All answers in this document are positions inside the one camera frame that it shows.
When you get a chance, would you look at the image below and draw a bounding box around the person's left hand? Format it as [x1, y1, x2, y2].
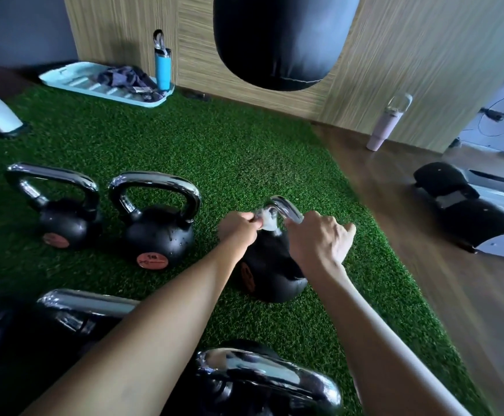
[217, 211, 261, 250]

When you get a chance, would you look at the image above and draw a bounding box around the person's right hand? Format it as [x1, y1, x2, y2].
[287, 211, 358, 278]

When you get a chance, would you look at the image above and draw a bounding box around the white cleaning wipe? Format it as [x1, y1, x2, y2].
[254, 208, 279, 233]

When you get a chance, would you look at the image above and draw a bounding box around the small black chrome-handled kettlebell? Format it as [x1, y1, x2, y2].
[229, 195, 309, 304]

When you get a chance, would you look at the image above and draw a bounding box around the person's left forearm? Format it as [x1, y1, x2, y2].
[20, 243, 246, 416]

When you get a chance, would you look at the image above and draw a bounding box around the person's right forearm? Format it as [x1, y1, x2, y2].
[302, 264, 471, 416]

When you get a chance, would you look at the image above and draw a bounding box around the green artificial turf mat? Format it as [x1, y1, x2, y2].
[0, 84, 491, 416]

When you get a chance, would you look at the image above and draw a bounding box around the black kettlebell with orange label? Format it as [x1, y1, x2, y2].
[4, 163, 104, 251]
[107, 171, 202, 270]

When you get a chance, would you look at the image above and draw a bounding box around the grey exercise machine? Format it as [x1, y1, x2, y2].
[412, 52, 504, 263]

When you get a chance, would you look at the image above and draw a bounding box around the blue water bottle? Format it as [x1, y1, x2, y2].
[152, 29, 173, 92]

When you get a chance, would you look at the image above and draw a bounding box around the black hanging punching bag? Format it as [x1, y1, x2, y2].
[213, 0, 362, 92]

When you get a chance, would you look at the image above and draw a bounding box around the dark crumpled cloth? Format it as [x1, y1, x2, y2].
[97, 66, 160, 103]

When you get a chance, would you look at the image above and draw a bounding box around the light blue plastic tray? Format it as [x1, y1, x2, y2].
[38, 61, 176, 110]

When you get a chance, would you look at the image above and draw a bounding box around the pale pink tumbler with handle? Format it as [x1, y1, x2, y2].
[366, 93, 414, 152]

